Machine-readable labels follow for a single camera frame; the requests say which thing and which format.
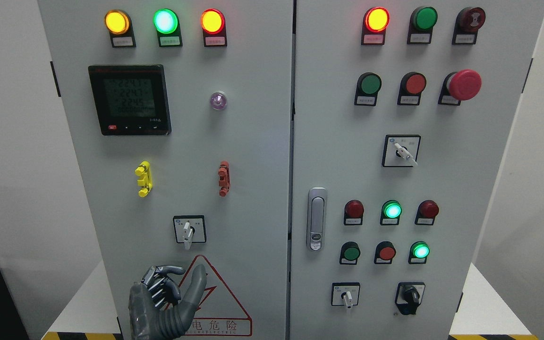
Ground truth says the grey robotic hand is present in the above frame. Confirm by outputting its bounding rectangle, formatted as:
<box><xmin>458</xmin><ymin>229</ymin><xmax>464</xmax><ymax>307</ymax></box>
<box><xmin>128</xmin><ymin>264</ymin><xmax>207</xmax><ymax>340</ymax></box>

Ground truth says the white lever selector switch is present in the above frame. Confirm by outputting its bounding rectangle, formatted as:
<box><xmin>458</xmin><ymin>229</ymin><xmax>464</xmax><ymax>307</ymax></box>
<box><xmin>172</xmin><ymin>215</ymin><xmax>207</xmax><ymax>250</ymax></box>

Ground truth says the lit green indicator light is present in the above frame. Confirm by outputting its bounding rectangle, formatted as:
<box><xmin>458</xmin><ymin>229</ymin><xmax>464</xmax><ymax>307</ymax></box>
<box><xmin>153</xmin><ymin>8</ymin><xmax>183</xmax><ymax>48</ymax></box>

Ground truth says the yellow indicator light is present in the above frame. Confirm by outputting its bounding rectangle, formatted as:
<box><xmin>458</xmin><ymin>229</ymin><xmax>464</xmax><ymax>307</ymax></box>
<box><xmin>104</xmin><ymin>9</ymin><xmax>136</xmax><ymax>48</ymax></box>

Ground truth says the unlit green indicator light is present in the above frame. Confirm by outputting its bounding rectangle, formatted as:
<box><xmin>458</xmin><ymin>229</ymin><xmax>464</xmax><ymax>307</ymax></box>
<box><xmin>407</xmin><ymin>6</ymin><xmax>438</xmax><ymax>44</ymax></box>

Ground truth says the red high voltage warning sticker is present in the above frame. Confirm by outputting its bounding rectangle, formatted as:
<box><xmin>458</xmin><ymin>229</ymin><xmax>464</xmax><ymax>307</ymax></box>
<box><xmin>178</xmin><ymin>255</ymin><xmax>253</xmax><ymax>337</ymax></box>

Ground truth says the yellow terminal connector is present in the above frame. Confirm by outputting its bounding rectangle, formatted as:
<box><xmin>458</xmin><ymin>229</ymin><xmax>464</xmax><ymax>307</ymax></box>
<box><xmin>134</xmin><ymin>161</ymin><xmax>153</xmax><ymax>197</ymax></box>

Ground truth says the red terminal connector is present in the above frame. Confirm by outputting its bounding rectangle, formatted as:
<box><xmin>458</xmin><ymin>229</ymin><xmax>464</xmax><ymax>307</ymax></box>
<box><xmin>218</xmin><ymin>161</ymin><xmax>230</xmax><ymax>196</ymax></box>

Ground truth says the green push button lower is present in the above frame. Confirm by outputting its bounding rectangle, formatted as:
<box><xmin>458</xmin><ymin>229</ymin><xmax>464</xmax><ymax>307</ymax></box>
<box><xmin>339</xmin><ymin>241</ymin><xmax>361</xmax><ymax>265</ymax></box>

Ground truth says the black digital power meter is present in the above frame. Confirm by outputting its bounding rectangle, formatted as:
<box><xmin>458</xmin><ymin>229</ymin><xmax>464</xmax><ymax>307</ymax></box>
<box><xmin>88</xmin><ymin>64</ymin><xmax>172</xmax><ymax>136</ymax></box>

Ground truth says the small purple indicator lamp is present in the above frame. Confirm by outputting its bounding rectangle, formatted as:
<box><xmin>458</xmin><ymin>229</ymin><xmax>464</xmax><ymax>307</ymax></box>
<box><xmin>210</xmin><ymin>91</ymin><xmax>228</xmax><ymax>111</ymax></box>

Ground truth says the dark red indicator left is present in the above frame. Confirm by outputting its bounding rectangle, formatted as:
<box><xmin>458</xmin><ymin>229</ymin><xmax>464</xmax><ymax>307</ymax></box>
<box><xmin>343</xmin><ymin>200</ymin><xmax>365</xmax><ymax>226</ymax></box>

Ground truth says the dark red indicator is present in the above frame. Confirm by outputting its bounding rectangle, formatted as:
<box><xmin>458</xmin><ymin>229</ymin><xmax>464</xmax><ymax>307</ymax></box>
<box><xmin>343</xmin><ymin>200</ymin><xmax>365</xmax><ymax>226</ymax></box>
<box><xmin>415</xmin><ymin>200</ymin><xmax>440</xmax><ymax>226</ymax></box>

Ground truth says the grey electrical cabinet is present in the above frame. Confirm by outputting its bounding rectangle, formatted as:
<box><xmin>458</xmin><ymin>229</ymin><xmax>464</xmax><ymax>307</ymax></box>
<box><xmin>38</xmin><ymin>0</ymin><xmax>544</xmax><ymax>340</ymax></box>

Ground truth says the red push button lower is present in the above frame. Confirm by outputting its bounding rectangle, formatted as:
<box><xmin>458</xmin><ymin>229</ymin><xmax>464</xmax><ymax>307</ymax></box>
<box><xmin>374</xmin><ymin>241</ymin><xmax>396</xmax><ymax>264</ymax></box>

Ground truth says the red push button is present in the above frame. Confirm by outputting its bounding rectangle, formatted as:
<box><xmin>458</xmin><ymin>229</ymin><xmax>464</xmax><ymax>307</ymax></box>
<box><xmin>374</xmin><ymin>241</ymin><xmax>396</xmax><ymax>264</ymax></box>
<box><xmin>397</xmin><ymin>72</ymin><xmax>427</xmax><ymax>106</ymax></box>

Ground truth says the lit green indicator middle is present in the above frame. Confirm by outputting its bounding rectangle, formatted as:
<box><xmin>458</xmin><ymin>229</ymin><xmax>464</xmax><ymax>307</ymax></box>
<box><xmin>380</xmin><ymin>200</ymin><xmax>402</xmax><ymax>226</ymax></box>

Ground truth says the lit green push button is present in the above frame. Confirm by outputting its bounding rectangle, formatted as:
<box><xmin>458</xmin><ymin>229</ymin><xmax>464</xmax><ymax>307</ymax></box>
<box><xmin>408</xmin><ymin>241</ymin><xmax>430</xmax><ymax>264</ymax></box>

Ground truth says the dark red indicator right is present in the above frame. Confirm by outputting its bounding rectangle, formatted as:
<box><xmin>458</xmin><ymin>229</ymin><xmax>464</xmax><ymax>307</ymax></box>
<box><xmin>415</xmin><ymin>200</ymin><xmax>440</xmax><ymax>226</ymax></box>

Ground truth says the lit red indicator light left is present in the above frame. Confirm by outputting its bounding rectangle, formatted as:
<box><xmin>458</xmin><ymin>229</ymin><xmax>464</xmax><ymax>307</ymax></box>
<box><xmin>201</xmin><ymin>8</ymin><xmax>227</xmax><ymax>47</ymax></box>

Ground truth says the lit red indicator light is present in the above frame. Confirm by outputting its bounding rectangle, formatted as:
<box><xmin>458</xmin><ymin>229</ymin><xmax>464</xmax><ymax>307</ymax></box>
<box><xmin>361</xmin><ymin>7</ymin><xmax>390</xmax><ymax>46</ymax></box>
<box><xmin>201</xmin><ymin>8</ymin><xmax>227</xmax><ymax>47</ymax></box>

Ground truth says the green push button upper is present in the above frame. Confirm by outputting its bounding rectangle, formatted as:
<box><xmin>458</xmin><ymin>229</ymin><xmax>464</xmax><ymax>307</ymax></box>
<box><xmin>354</xmin><ymin>72</ymin><xmax>382</xmax><ymax>106</ymax></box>

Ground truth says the red push button upper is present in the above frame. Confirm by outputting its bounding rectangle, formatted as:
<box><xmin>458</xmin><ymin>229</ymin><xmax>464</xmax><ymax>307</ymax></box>
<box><xmin>397</xmin><ymin>72</ymin><xmax>427</xmax><ymax>106</ymax></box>

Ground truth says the lit red indicator light right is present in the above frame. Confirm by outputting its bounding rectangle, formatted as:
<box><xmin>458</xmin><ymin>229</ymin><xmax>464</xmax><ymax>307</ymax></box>
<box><xmin>361</xmin><ymin>7</ymin><xmax>390</xmax><ymax>46</ymax></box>

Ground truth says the red emergency stop button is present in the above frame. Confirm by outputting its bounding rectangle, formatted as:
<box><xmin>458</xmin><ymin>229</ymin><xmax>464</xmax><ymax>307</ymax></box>
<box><xmin>438</xmin><ymin>69</ymin><xmax>482</xmax><ymax>106</ymax></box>

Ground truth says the dark red buzzer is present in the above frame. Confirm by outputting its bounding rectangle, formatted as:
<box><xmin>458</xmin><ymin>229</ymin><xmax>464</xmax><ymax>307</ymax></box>
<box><xmin>451</xmin><ymin>7</ymin><xmax>486</xmax><ymax>45</ymax></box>

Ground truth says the white selector switch lower right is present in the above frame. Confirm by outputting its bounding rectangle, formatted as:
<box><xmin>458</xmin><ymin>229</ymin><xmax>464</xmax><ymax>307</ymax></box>
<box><xmin>331</xmin><ymin>282</ymin><xmax>360</xmax><ymax>310</ymax></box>

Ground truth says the chrome door lock handle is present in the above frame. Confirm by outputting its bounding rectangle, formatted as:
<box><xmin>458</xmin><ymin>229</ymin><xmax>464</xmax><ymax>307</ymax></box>
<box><xmin>306</xmin><ymin>187</ymin><xmax>327</xmax><ymax>251</ymax></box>

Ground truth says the black knob selector switch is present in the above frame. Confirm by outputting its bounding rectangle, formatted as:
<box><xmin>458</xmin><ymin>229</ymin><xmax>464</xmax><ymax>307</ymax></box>
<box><xmin>395</xmin><ymin>282</ymin><xmax>425</xmax><ymax>315</ymax></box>

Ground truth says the white selector switch upper right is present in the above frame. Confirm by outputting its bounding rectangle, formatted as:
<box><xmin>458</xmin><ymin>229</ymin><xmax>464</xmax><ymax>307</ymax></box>
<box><xmin>382</xmin><ymin>134</ymin><xmax>421</xmax><ymax>167</ymax></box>

